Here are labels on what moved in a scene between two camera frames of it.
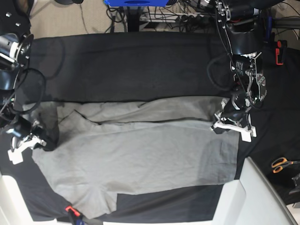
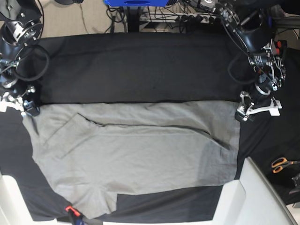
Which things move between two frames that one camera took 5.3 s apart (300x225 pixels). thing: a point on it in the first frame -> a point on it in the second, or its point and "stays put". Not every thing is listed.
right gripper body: [235, 110] -> [259, 102]
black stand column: [133, 18] stays put
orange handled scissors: [278, 164] stays put
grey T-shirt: [108, 147] stays put
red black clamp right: [281, 52] stays put
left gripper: [23, 127] -> [17, 92]
